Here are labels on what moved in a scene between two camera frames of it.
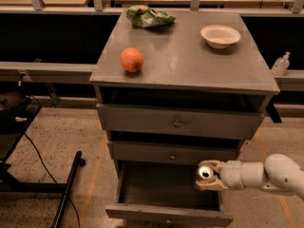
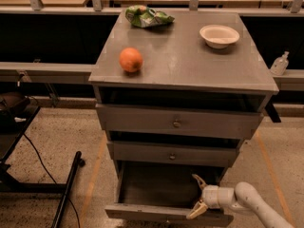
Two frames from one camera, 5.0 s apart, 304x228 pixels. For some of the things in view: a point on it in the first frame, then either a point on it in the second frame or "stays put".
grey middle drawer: x=173 y=152 stays put
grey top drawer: x=181 y=122 stays put
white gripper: x=232 y=174 → x=210 y=196
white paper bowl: x=219 y=36 stays put
